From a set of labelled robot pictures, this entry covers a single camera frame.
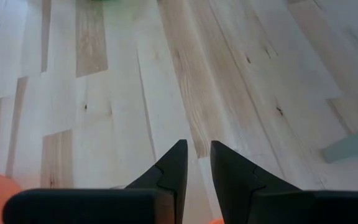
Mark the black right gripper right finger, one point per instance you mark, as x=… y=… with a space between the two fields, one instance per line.
x=235 y=186

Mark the pale green perforated metal shelf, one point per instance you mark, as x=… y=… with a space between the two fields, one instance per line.
x=353 y=146

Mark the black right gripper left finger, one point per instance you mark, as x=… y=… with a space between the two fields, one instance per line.
x=169 y=174

